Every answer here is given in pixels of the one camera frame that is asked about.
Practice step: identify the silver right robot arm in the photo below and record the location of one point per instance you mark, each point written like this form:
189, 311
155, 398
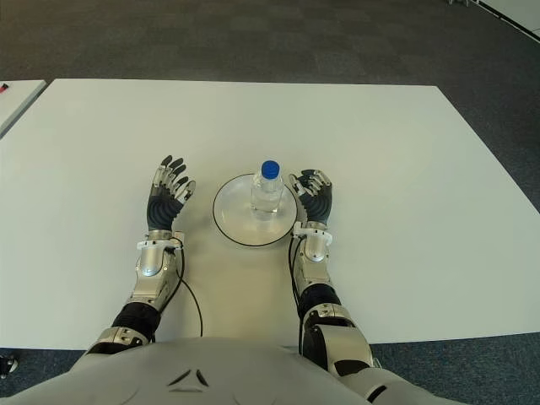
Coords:
320, 287

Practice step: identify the grey robot torso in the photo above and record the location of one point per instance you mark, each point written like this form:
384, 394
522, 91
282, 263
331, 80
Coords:
190, 375

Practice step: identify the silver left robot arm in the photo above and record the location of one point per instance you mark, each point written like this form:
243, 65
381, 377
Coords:
154, 266

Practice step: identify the white board panel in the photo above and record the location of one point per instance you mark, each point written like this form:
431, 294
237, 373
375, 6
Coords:
519, 14

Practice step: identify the clear water bottle blue cap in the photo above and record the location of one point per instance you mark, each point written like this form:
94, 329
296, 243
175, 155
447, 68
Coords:
266, 190

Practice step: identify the white plate black rim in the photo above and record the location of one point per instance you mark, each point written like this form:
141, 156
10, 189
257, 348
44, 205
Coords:
236, 219

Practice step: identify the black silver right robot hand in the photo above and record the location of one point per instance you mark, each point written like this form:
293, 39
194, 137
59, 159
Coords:
318, 202

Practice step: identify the white side table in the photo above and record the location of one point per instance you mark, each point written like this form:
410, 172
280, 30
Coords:
19, 101

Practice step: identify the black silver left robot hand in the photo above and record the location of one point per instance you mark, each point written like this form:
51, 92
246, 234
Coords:
162, 211

